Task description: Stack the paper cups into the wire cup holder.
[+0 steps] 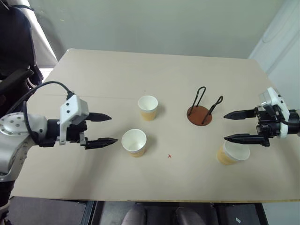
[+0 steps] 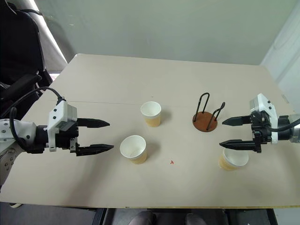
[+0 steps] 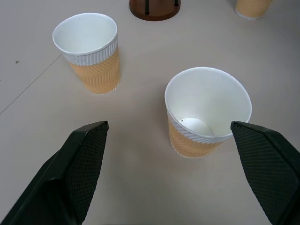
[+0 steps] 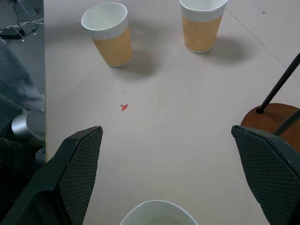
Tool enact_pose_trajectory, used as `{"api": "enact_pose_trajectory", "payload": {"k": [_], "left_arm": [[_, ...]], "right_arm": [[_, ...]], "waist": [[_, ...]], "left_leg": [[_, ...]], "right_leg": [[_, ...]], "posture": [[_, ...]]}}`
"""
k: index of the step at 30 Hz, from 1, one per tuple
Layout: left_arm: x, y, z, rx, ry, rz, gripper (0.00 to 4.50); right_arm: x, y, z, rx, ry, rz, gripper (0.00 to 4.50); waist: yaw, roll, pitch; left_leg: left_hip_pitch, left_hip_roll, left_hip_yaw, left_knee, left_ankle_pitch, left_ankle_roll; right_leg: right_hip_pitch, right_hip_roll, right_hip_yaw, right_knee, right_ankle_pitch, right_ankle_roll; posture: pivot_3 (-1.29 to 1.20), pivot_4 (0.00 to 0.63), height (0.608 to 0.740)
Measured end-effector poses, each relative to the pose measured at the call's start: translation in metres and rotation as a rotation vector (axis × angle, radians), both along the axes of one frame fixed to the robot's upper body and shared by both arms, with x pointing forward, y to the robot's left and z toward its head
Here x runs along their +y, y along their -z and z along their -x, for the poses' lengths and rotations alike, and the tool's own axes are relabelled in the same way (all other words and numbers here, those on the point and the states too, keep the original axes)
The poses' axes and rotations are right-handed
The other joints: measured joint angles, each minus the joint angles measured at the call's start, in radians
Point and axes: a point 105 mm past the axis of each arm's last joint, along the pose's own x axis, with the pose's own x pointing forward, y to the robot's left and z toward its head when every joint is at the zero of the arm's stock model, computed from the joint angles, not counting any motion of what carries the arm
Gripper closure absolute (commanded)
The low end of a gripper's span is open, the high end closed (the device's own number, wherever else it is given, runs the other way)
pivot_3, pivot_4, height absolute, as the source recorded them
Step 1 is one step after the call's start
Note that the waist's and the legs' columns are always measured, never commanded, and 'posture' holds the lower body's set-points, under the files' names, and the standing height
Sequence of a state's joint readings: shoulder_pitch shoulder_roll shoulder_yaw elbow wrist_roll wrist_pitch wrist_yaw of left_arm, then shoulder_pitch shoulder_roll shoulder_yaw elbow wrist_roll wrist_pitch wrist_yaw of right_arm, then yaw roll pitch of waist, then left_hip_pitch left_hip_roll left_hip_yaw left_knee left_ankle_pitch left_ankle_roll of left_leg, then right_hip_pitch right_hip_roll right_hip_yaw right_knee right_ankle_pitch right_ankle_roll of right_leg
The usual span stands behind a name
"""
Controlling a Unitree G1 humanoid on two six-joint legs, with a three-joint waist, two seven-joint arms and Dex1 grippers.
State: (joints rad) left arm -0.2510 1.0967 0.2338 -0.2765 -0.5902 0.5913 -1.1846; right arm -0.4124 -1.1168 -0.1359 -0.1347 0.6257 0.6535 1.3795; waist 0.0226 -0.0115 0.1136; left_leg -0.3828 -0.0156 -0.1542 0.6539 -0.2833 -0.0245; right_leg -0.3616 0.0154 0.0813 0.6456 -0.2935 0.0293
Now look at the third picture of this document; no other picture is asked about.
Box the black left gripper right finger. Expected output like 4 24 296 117
230 120 300 225

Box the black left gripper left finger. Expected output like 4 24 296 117
0 120 109 225

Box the orange ribbed paper cup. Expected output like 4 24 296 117
52 13 121 95
164 67 253 159
235 0 274 21

